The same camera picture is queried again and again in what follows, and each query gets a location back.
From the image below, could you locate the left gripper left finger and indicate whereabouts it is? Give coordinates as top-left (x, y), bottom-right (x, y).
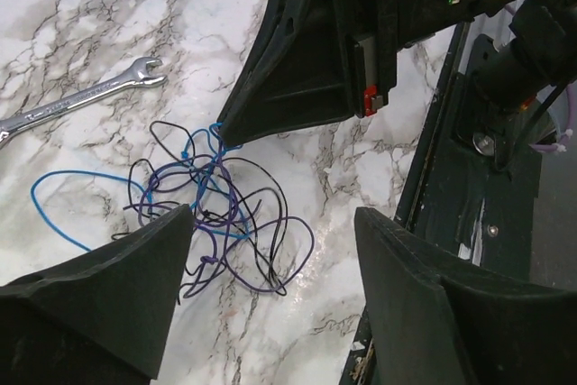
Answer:
top-left (1, 205), bottom-right (194, 384)

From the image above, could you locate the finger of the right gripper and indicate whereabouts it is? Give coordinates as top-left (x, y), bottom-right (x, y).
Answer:
top-left (217, 0), bottom-right (355, 144)

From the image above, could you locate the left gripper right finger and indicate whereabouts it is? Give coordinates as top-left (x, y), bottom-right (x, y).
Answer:
top-left (354, 207), bottom-right (576, 384)

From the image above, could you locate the purple thin cable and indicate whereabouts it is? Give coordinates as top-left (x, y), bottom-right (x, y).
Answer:
top-left (124, 132), bottom-right (316, 299)

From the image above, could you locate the blue cable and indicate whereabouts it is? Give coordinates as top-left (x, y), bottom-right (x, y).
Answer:
top-left (30, 121), bottom-right (252, 253)

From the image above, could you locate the black cable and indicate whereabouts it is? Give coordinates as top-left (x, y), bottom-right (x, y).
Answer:
top-left (110, 121), bottom-right (289, 305)

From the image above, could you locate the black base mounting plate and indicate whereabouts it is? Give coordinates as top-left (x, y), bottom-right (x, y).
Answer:
top-left (342, 23), bottom-right (541, 384)

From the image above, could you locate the silver combination wrench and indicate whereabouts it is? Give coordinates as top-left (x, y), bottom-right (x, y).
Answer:
top-left (1, 57), bottom-right (168, 148)

